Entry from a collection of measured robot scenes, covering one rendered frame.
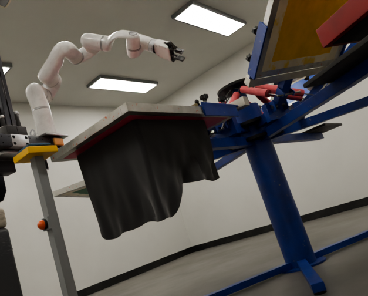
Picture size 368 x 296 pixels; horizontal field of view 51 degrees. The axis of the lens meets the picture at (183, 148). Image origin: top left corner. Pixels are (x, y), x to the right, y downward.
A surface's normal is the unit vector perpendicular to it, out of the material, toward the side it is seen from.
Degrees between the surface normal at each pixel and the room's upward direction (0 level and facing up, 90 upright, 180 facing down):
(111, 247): 90
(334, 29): 90
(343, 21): 90
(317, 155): 90
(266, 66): 148
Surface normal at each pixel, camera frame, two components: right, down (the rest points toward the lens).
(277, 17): 0.41, 0.64
